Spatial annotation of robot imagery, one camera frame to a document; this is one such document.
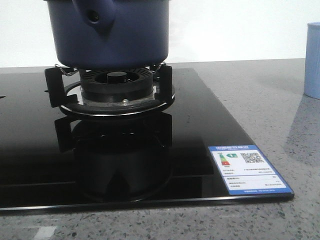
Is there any light blue ribbed cup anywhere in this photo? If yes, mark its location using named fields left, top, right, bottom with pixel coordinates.
left=304, top=22, right=320, bottom=99

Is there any black pot support grate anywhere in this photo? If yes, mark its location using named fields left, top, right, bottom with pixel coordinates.
left=44, top=63, right=175, bottom=118

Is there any dark blue cooking pot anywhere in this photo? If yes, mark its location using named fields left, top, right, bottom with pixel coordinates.
left=47, top=0, right=170, bottom=70

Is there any black gas burner head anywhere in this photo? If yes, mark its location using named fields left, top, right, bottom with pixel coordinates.
left=80, top=68, right=153, bottom=103

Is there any blue energy label sticker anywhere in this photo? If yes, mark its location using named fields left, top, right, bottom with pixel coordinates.
left=208, top=145, right=293, bottom=196

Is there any black glass gas stove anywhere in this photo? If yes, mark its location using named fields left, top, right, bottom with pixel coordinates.
left=0, top=68, right=294, bottom=213

